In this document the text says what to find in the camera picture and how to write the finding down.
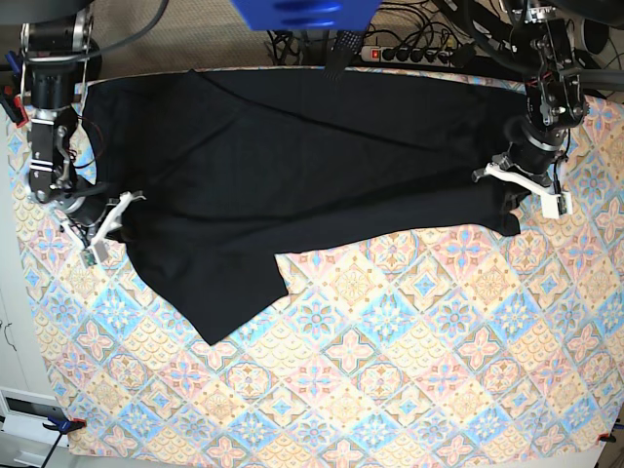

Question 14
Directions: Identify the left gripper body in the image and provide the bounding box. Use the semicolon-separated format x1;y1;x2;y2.
491;119;565;187

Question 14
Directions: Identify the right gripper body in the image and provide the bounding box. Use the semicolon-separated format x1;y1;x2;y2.
58;182;111;244

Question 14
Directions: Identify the black T-shirt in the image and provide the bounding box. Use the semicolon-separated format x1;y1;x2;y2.
83;68;526;344

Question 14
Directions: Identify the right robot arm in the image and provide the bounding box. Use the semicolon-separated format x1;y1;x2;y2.
21;1;121;248

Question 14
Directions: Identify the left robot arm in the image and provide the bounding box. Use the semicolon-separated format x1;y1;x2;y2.
436;1;587;219

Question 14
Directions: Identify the red clamp top left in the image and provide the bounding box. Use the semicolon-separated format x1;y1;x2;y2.
0;51;30;129

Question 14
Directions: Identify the patterned tablecloth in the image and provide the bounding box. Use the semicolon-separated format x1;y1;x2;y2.
1;98;623;467

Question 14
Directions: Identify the white cabinet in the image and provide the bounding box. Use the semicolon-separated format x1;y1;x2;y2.
0;145;64;468

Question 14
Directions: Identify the blue clamp bottom left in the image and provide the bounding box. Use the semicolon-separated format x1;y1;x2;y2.
42;416;87;435

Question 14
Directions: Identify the orange clamp bottom right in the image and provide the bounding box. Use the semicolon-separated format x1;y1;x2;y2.
598;433;617;444

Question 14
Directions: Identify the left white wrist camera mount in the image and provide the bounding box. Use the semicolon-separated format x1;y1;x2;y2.
472;152;573;219

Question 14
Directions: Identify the black power strip red switch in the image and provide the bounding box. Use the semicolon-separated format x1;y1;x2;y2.
360;46;478;68

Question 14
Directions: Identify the black mesh strap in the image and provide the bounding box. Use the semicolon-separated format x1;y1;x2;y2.
321;28;365;84

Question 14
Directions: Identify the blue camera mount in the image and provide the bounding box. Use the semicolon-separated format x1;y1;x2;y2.
232;0;381;31

